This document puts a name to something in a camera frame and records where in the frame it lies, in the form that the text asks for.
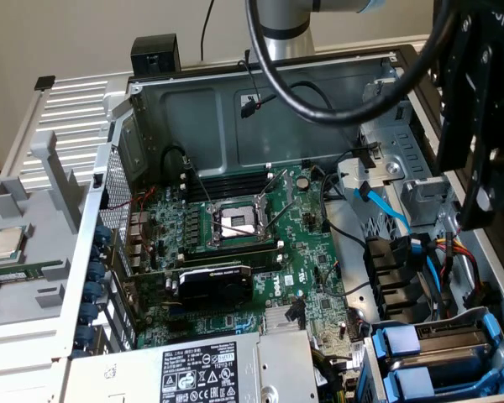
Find CPU socket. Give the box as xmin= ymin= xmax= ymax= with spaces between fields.
xmin=207 ymin=196 xmax=276 ymax=249

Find silver heatsink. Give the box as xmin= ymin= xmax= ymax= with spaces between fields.
xmin=263 ymin=306 xmax=304 ymax=333

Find black graphics card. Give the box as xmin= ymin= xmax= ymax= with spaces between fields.
xmin=123 ymin=262 xmax=254 ymax=311

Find black yellow supply wires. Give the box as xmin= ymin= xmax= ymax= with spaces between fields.
xmin=312 ymin=347 xmax=360 ymax=403

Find open grey PC case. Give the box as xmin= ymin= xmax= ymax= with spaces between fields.
xmin=52 ymin=44 xmax=504 ymax=403

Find hard disk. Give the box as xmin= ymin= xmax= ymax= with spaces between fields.
xmin=370 ymin=312 xmax=503 ymax=390

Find grey plastic parts rack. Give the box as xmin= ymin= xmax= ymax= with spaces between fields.
xmin=0 ymin=129 xmax=92 ymax=331

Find black RAM slot row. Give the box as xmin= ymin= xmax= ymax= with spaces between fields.
xmin=179 ymin=239 xmax=283 ymax=272
xmin=180 ymin=165 xmax=275 ymax=202

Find grey power supply unit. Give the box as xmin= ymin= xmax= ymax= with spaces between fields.
xmin=65 ymin=329 xmax=320 ymax=403

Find silver CPU chip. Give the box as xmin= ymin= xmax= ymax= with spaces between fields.
xmin=0 ymin=226 xmax=29 ymax=265

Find thin black hanging cable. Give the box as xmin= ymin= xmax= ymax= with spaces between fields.
xmin=199 ymin=0 xmax=216 ymax=62

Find black plastic bracket stack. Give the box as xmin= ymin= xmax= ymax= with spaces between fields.
xmin=362 ymin=234 xmax=432 ymax=327

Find black wire with connector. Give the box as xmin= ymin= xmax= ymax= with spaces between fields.
xmin=239 ymin=81 xmax=381 ymax=169

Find black looped wire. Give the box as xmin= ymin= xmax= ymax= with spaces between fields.
xmin=160 ymin=144 xmax=194 ymax=186

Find grey metal drive cage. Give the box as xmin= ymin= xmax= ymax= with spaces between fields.
xmin=358 ymin=77 xmax=459 ymax=230

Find black motherboard wire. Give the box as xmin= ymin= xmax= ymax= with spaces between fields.
xmin=318 ymin=171 xmax=369 ymax=247

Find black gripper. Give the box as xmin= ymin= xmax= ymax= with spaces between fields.
xmin=433 ymin=0 xmax=504 ymax=232

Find blue SATA wire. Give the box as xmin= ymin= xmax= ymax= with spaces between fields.
xmin=354 ymin=181 xmax=444 ymax=307

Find silver socket cover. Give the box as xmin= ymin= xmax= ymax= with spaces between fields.
xmin=255 ymin=168 xmax=296 ymax=211

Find grey metal disk bay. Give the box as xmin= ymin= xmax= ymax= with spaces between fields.
xmin=359 ymin=305 xmax=504 ymax=403

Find empty blue disk carrier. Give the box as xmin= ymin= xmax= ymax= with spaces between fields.
xmin=381 ymin=351 xmax=504 ymax=400

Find silver socket locking lever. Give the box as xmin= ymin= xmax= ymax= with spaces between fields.
xmin=265 ymin=196 xmax=295 ymax=237
xmin=183 ymin=155 xmax=214 ymax=210

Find metal port block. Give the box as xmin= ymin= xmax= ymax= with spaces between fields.
xmin=125 ymin=209 xmax=155 ymax=272

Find green RAM stick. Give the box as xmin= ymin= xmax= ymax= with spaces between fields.
xmin=0 ymin=260 xmax=64 ymax=289

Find coloured power wire bundle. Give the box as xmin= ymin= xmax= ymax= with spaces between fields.
xmin=428 ymin=237 xmax=491 ymax=311

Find black box bracket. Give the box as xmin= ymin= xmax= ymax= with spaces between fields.
xmin=130 ymin=34 xmax=181 ymax=79

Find green motherboard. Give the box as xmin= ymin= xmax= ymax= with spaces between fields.
xmin=123 ymin=162 xmax=365 ymax=381

